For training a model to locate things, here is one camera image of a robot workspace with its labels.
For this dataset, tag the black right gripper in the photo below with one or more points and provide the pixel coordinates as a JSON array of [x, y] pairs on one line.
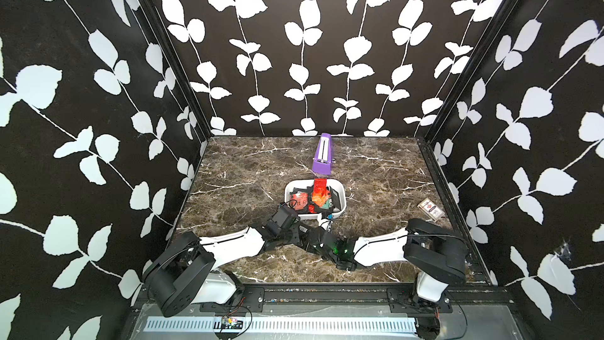
[[307, 242]]

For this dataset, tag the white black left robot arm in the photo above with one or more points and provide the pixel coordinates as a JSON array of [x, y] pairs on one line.
[[175, 278]]

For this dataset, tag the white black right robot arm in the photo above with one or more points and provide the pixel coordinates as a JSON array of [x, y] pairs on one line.
[[438, 253]]

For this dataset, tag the red round label tea bag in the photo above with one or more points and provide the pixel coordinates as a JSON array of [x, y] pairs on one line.
[[298, 201]]

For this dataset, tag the purple metronome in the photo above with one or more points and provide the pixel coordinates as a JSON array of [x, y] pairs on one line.
[[323, 159]]

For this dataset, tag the white perforated vent strip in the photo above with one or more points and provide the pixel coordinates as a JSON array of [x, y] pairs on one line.
[[290, 325]]

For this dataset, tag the black front mounting rail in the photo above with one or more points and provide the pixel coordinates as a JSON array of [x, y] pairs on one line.
[[395, 297]]

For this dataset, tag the small circuit board with wires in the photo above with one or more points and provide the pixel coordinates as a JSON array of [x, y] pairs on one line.
[[229, 324]]

